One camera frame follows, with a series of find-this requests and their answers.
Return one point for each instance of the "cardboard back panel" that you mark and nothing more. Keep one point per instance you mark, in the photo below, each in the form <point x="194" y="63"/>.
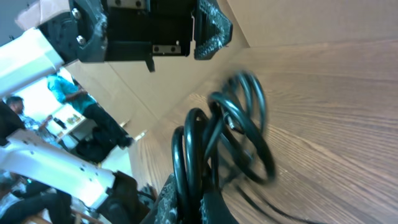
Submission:
<point x="340" y="53"/>

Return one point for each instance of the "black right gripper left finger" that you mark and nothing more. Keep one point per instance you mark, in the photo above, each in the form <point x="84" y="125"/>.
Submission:
<point x="165" y="209"/>

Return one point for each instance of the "seated person in background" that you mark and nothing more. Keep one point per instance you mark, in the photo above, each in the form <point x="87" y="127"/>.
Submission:
<point x="16" y="103"/>

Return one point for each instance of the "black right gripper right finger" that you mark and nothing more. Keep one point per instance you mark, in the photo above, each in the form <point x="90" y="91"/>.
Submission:
<point x="213" y="209"/>

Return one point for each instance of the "person in teal shirt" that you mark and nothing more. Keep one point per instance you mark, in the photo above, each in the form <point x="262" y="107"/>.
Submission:
<point x="66" y="92"/>

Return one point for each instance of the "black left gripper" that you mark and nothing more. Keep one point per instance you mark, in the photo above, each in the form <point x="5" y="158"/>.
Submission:
<point x="95" y="31"/>

